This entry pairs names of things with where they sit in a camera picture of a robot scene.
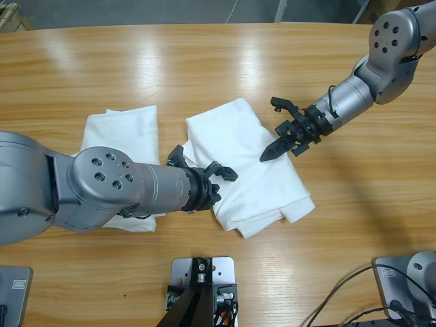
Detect black base plug cable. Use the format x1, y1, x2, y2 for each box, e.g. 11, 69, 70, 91
354, 298, 436, 327

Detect plain white t-shirt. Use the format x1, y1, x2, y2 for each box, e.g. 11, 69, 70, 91
70, 104, 161, 233

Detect white metal frame leg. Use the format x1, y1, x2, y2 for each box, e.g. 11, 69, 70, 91
275, 0, 289, 23
352, 0, 371, 24

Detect wooden pallet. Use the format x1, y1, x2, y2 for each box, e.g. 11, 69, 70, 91
0, 2, 33, 33

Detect brown cardboard box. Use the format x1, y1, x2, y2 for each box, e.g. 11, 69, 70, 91
360, 0, 409, 25

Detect grey base plate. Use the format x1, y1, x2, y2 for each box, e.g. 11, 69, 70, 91
0, 265, 34, 327
374, 255, 436, 320

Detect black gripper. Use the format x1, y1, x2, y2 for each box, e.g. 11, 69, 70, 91
182, 161, 238, 214
259, 105, 333, 163

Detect dark camera post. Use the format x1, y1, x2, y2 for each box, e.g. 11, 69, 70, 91
159, 258, 215, 327

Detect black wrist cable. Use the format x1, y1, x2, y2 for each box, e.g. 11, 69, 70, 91
327, 84, 339, 116

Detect white t-shirt with black print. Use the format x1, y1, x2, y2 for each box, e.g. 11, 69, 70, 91
182, 97, 316, 239

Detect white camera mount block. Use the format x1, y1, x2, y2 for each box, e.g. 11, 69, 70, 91
169, 255, 238, 327

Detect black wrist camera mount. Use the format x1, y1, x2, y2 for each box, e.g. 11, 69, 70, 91
166, 144, 191, 170
270, 97, 302, 120

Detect orange and black mount cables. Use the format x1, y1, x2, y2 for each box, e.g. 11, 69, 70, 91
213, 299, 241, 327

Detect long black curved cable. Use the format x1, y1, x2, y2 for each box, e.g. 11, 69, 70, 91
307, 264, 436, 327

